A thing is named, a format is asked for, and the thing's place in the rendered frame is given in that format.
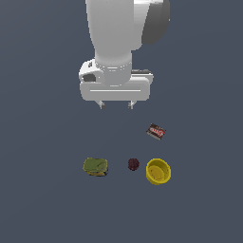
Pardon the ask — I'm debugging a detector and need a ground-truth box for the yellow bowl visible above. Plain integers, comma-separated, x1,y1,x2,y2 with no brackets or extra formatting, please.
145,158,172,186

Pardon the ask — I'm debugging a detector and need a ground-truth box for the brown red snack box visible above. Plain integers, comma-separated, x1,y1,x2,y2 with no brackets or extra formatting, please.
146,122,167,141

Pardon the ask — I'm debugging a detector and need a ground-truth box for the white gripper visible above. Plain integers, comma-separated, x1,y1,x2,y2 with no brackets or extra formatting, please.
78,58,155,110

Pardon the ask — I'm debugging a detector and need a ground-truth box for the dark red round fruit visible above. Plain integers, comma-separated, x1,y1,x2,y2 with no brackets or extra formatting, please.
127,158,140,172

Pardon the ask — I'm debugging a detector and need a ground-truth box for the green flat can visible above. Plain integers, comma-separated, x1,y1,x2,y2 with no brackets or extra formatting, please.
83,157,109,178

